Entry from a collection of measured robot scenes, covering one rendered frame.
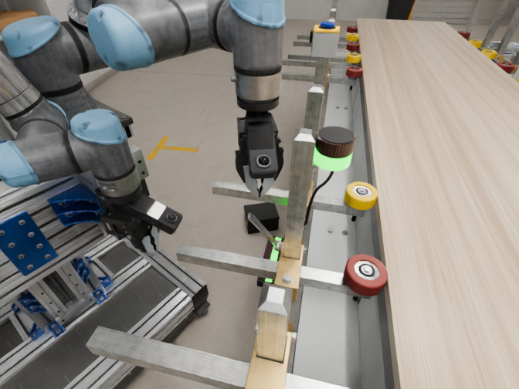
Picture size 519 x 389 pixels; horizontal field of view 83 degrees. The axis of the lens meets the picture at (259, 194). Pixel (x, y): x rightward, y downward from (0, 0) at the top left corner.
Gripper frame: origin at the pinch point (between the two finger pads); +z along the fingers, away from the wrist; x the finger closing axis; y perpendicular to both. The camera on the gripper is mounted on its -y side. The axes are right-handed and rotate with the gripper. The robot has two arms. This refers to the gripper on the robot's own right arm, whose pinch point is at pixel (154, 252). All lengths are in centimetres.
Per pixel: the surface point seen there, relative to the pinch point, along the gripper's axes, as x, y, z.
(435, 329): 10, -59, -7
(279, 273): 2.4, -31.1, -4.4
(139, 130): -188, 136, 83
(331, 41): -51, -35, -37
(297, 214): -2.1, -33.1, -18.0
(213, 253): -0.2, -15.4, -3.4
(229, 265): 1.6, -19.7, -2.8
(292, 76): -123, -17, -2
